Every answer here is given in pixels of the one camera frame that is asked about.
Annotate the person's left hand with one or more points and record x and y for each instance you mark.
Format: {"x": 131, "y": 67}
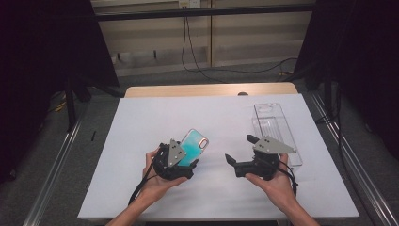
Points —
{"x": 156, "y": 188}

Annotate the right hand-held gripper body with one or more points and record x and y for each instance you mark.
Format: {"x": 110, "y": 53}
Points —
{"x": 269, "y": 147}

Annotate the wooden table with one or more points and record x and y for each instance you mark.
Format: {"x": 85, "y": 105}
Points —
{"x": 188, "y": 90}

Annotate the person's right hand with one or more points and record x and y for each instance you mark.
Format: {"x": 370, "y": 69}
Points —
{"x": 276, "y": 188}

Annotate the white table mat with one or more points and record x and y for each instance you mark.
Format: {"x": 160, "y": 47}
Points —
{"x": 213, "y": 201}

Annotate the clear plastic tray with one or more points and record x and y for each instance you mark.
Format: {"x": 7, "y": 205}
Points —
{"x": 273, "y": 122}

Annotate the small black stick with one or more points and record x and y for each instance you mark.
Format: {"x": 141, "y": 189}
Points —
{"x": 93, "y": 136}

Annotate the black curtain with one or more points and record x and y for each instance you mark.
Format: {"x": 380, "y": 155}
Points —
{"x": 363, "y": 62}
{"x": 40, "y": 62}

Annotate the blue phone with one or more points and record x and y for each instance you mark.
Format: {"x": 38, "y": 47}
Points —
{"x": 194, "y": 146}

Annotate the white wall outlet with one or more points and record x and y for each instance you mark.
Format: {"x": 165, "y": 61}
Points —
{"x": 189, "y": 3}

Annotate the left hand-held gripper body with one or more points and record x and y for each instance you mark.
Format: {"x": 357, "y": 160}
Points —
{"x": 174, "y": 153}

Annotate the metal floor rail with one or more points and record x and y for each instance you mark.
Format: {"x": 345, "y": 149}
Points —
{"x": 360, "y": 163}
{"x": 53, "y": 175}

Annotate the black horizontal bar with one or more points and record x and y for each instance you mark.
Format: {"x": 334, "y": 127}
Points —
{"x": 200, "y": 12}

